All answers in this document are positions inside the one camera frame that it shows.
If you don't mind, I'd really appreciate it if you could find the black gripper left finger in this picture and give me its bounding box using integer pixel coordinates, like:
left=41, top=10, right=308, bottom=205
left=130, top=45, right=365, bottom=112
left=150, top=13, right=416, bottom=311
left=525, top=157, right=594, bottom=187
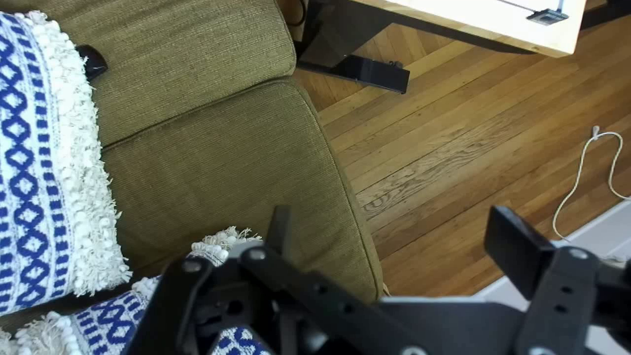
left=124, top=205, right=434, bottom=355

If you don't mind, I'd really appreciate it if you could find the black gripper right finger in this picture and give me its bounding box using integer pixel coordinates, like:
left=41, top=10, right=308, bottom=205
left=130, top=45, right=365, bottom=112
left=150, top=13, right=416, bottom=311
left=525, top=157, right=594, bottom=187
left=485, top=205, right=631, bottom=355

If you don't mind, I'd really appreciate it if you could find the blue white fringed pillow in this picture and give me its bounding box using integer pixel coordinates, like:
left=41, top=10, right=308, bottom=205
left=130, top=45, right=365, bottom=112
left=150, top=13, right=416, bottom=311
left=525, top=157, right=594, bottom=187
left=0, top=10, right=132, bottom=315
left=0, top=226, right=270, bottom=355

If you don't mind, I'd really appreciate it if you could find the olive green fabric sofa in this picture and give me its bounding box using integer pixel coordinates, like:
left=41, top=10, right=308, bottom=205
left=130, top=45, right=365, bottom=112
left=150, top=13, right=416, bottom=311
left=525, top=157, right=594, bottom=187
left=0, top=0, right=389, bottom=311

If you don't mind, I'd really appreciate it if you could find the black table leg base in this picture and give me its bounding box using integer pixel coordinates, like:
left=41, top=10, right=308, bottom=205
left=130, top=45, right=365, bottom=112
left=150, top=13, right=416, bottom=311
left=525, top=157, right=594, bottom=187
left=296, top=0, right=410, bottom=92

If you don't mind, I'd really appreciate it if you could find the small black remote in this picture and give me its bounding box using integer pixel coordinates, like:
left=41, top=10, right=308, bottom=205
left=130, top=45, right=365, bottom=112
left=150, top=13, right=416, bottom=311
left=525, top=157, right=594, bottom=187
left=77, top=45, right=109, bottom=81

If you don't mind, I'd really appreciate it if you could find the white power cable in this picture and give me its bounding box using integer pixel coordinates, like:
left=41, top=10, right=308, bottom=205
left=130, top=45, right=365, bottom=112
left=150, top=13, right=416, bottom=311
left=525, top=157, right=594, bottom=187
left=550, top=124, right=631, bottom=240

